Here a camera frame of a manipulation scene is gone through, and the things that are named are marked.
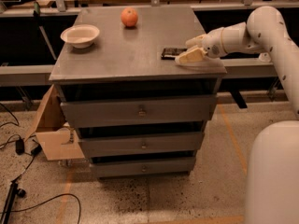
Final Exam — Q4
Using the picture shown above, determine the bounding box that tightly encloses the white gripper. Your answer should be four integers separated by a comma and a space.
175, 27, 225, 64

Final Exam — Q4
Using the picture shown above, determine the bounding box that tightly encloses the black rxbar chocolate bar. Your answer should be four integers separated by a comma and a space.
161, 48, 186, 60

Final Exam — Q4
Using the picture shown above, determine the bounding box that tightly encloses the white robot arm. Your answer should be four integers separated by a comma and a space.
175, 6, 299, 224

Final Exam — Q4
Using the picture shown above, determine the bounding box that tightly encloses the orange fruit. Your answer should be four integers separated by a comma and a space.
121, 7, 138, 27

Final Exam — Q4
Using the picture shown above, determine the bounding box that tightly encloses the grey drawer cabinet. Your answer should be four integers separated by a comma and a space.
50, 7, 226, 165

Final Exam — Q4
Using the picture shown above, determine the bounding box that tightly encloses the middle grey drawer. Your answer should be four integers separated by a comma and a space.
78, 132, 204, 158

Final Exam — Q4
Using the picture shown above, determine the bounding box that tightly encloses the grey drawer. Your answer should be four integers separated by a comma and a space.
90, 157, 195, 178
78, 132, 204, 158
61, 95, 216, 128

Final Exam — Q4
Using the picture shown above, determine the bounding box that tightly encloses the white bowl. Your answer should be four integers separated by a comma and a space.
61, 24, 100, 49

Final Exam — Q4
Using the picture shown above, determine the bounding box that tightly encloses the bottom grey drawer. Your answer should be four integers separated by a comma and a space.
90, 157, 195, 178

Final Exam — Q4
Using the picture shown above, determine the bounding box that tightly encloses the top grey drawer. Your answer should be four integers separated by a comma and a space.
61, 95, 216, 128

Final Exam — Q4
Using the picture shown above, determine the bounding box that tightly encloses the cardboard box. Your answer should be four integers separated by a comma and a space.
24, 86, 84, 161

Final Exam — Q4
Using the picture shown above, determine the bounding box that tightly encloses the black power adapter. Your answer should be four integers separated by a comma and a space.
15, 139, 24, 155

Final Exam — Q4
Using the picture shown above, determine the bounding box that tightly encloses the black tripod leg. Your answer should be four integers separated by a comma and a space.
0, 181, 26, 224

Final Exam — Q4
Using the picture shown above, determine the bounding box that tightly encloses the black floor cable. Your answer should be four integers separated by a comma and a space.
0, 103, 82, 224

